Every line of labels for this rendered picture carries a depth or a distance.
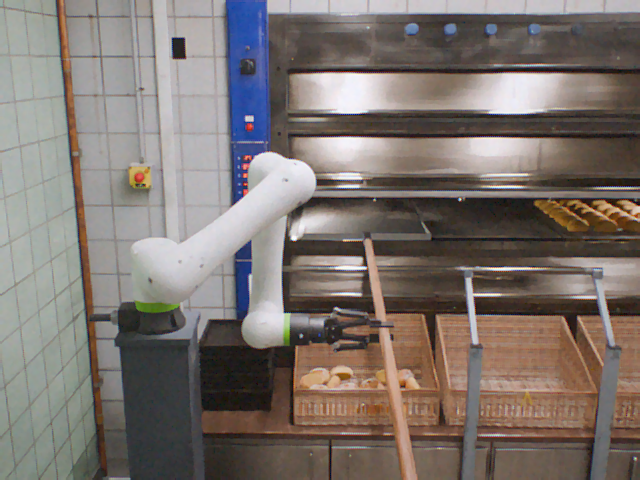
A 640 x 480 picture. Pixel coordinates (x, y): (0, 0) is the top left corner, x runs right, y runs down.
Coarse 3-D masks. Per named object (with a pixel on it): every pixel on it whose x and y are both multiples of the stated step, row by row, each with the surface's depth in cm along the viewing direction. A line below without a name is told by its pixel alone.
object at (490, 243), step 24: (312, 240) 292; (336, 240) 292; (360, 240) 291; (384, 240) 291; (408, 240) 291; (432, 240) 291; (456, 240) 291; (480, 240) 291; (504, 240) 291; (528, 240) 291; (552, 240) 291; (576, 240) 291; (600, 240) 291; (624, 240) 291
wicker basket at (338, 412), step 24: (408, 336) 296; (312, 360) 297; (336, 360) 296; (360, 360) 296; (408, 360) 296; (432, 360) 270; (360, 384) 290; (432, 384) 267; (312, 408) 257; (336, 408) 270; (360, 408) 257; (384, 408) 257; (408, 408) 257; (432, 408) 257
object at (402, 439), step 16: (368, 240) 279; (368, 256) 259; (384, 320) 198; (384, 336) 187; (384, 352) 178; (384, 368) 171; (400, 400) 154; (400, 416) 147; (400, 432) 141; (400, 448) 136; (400, 464) 131
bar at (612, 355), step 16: (288, 272) 257; (304, 272) 256; (320, 272) 256; (336, 272) 256; (352, 272) 256; (368, 272) 256; (384, 272) 256; (400, 272) 256; (416, 272) 255; (432, 272) 255; (448, 272) 255; (464, 272) 254; (480, 272) 255; (496, 272) 255; (512, 272) 254; (528, 272) 254; (544, 272) 254; (560, 272) 254; (576, 272) 254; (592, 272) 254; (608, 320) 245; (608, 336) 241; (480, 352) 239; (608, 352) 238; (480, 368) 240; (608, 368) 239; (608, 384) 241; (608, 400) 242; (464, 416) 249; (608, 416) 244; (464, 432) 249; (608, 432) 245; (464, 448) 250; (608, 448) 247; (464, 464) 250; (592, 464) 253
